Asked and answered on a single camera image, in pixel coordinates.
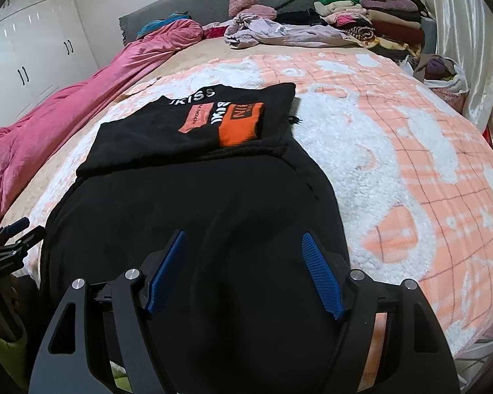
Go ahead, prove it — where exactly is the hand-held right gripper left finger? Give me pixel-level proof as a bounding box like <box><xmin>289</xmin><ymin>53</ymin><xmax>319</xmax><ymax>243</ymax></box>
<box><xmin>29</xmin><ymin>230</ymin><xmax>187</xmax><ymax>394</ymax></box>

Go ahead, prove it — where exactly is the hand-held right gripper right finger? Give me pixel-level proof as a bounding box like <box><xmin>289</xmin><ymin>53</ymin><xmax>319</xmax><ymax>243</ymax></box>
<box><xmin>302</xmin><ymin>232</ymin><xmax>455</xmax><ymax>394</ymax></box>

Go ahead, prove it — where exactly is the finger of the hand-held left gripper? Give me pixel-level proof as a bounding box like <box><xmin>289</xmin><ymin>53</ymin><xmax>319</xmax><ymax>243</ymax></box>
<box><xmin>0</xmin><ymin>228</ymin><xmax>47</xmax><ymax>261</ymax></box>
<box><xmin>0</xmin><ymin>217</ymin><xmax>30</xmax><ymax>251</ymax></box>

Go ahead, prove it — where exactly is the black sweater with orange cuffs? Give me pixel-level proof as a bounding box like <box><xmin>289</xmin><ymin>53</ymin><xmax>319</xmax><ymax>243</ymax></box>
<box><xmin>39</xmin><ymin>83</ymin><xmax>353</xmax><ymax>394</ymax></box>

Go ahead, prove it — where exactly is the white plastic bag of clothes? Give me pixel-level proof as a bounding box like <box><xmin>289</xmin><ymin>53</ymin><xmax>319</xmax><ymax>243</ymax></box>
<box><xmin>400</xmin><ymin>53</ymin><xmax>469</xmax><ymax>96</ymax></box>

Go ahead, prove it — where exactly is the pile of folded clothes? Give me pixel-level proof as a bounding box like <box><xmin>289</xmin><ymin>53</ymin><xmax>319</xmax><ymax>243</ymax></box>
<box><xmin>314</xmin><ymin>0</ymin><xmax>430</xmax><ymax>60</ymax></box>

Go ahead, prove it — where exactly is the person's green clothing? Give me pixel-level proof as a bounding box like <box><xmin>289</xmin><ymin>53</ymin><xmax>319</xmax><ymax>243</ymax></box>
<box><xmin>109</xmin><ymin>361</ymin><xmax>130</xmax><ymax>394</ymax></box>

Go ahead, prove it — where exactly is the pink quilt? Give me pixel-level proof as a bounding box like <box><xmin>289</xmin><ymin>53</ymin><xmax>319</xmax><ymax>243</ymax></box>
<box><xmin>0</xmin><ymin>20</ymin><xmax>204</xmax><ymax>234</ymax></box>

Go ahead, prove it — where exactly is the orange checked fleece blanket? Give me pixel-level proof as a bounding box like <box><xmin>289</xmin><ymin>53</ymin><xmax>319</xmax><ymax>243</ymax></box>
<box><xmin>0</xmin><ymin>51</ymin><xmax>493</xmax><ymax>364</ymax></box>

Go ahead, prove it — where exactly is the white wardrobe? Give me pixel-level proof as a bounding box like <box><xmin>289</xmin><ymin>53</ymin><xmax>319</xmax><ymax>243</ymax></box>
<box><xmin>0</xmin><ymin>0</ymin><xmax>99</xmax><ymax>136</ymax></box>

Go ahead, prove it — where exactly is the bed with beige sheet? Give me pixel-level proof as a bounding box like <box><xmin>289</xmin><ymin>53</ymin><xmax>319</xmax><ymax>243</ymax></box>
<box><xmin>0</xmin><ymin>35</ymin><xmax>395</xmax><ymax>230</ymax></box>

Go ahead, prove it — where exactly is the crumpled lilac garment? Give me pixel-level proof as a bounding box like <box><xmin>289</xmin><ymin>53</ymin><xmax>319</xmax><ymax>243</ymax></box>
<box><xmin>224</xmin><ymin>11</ymin><xmax>354</xmax><ymax>50</ymax></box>

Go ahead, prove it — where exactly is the red cloth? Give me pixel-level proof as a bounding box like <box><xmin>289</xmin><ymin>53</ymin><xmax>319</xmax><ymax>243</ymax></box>
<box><xmin>203</xmin><ymin>25</ymin><xmax>231</xmax><ymax>40</ymax></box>

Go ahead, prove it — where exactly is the teal cloth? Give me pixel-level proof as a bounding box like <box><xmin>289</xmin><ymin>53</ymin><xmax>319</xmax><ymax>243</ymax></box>
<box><xmin>136</xmin><ymin>13</ymin><xmax>190</xmax><ymax>39</ymax></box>

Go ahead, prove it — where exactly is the dark navy garment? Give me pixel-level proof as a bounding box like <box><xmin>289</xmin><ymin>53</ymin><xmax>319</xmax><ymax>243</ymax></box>
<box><xmin>276</xmin><ymin>9</ymin><xmax>325</xmax><ymax>28</ymax></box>

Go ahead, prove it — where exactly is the pink fluffy garment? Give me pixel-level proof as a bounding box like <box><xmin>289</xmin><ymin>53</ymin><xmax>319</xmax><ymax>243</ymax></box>
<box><xmin>240</xmin><ymin>4</ymin><xmax>277</xmax><ymax>21</ymax></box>
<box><xmin>229</xmin><ymin>0</ymin><xmax>259</xmax><ymax>17</ymax></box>

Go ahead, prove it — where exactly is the grey quilted headboard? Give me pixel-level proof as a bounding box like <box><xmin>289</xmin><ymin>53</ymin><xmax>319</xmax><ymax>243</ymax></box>
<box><xmin>119</xmin><ymin>0</ymin><xmax>322</xmax><ymax>46</ymax></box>

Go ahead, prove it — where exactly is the white satin curtain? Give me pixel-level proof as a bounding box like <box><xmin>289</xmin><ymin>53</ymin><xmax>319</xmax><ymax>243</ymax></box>
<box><xmin>415</xmin><ymin>0</ymin><xmax>493</xmax><ymax>161</ymax></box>

